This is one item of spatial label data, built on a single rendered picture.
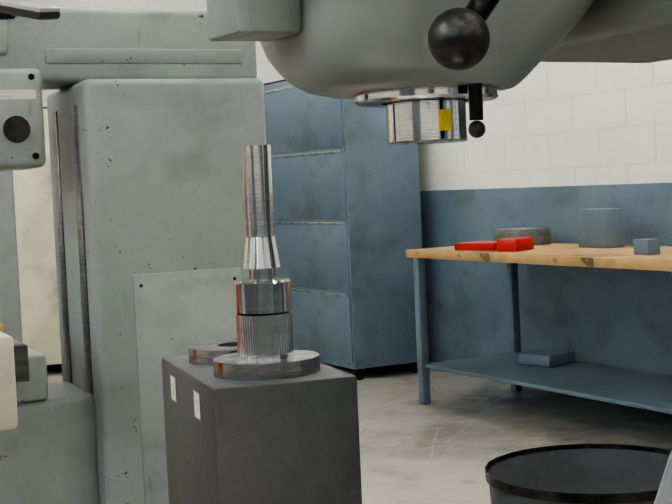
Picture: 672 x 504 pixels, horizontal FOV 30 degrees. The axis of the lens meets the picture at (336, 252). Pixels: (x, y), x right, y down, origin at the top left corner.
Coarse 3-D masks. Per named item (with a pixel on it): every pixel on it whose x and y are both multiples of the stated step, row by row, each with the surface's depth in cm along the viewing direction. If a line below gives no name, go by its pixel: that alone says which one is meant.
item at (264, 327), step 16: (240, 304) 103; (256, 304) 103; (272, 304) 103; (288, 304) 104; (240, 320) 103; (256, 320) 103; (272, 320) 103; (288, 320) 104; (240, 336) 104; (256, 336) 103; (272, 336) 103; (288, 336) 104; (240, 352) 104; (256, 352) 103; (272, 352) 103; (288, 352) 104
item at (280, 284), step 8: (240, 280) 105; (248, 280) 104; (264, 280) 103; (272, 280) 103; (280, 280) 103; (288, 280) 104; (240, 288) 103; (248, 288) 103; (256, 288) 102; (264, 288) 102; (272, 288) 103; (280, 288) 103; (288, 288) 104
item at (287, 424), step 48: (192, 384) 105; (240, 384) 99; (288, 384) 100; (336, 384) 101; (192, 432) 106; (240, 432) 98; (288, 432) 100; (336, 432) 101; (192, 480) 107; (240, 480) 98; (288, 480) 100; (336, 480) 101
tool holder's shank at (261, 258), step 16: (256, 160) 103; (256, 176) 103; (256, 192) 103; (272, 192) 104; (256, 208) 103; (272, 208) 104; (256, 224) 103; (272, 224) 104; (256, 240) 103; (272, 240) 104; (256, 256) 103; (272, 256) 104; (256, 272) 104; (272, 272) 104
